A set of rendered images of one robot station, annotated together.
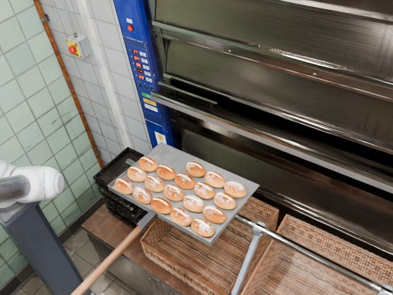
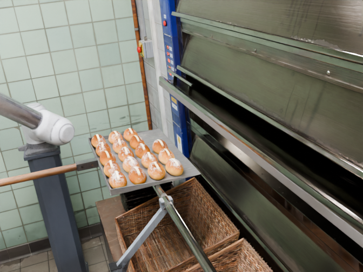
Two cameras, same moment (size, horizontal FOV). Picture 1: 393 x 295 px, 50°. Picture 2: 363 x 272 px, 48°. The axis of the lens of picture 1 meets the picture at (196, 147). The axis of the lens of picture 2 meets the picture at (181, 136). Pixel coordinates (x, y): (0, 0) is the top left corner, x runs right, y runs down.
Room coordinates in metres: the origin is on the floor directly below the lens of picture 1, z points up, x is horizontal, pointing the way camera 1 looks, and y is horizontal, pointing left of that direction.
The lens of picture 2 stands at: (-0.10, -0.86, 1.95)
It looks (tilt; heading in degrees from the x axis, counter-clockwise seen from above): 23 degrees down; 29
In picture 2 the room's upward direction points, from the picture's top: 6 degrees counter-clockwise
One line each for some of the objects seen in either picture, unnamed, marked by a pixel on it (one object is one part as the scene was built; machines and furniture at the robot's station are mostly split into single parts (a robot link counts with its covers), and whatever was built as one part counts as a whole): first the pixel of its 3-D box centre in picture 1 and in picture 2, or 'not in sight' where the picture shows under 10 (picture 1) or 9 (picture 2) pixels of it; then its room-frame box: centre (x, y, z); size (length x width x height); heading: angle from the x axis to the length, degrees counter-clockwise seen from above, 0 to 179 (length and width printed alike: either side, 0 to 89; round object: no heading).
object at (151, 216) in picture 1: (147, 220); (87, 164); (1.06, 0.24, 1.20); 0.09 x 0.04 x 0.03; 137
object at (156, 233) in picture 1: (209, 233); (172, 236); (1.29, 0.01, 0.72); 0.56 x 0.49 x 0.28; 46
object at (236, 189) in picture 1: (234, 188); (174, 165); (1.14, -0.13, 1.20); 0.10 x 0.07 x 0.06; 51
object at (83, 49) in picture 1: (78, 45); (146, 48); (2.09, 0.53, 1.46); 0.10 x 0.07 x 0.10; 46
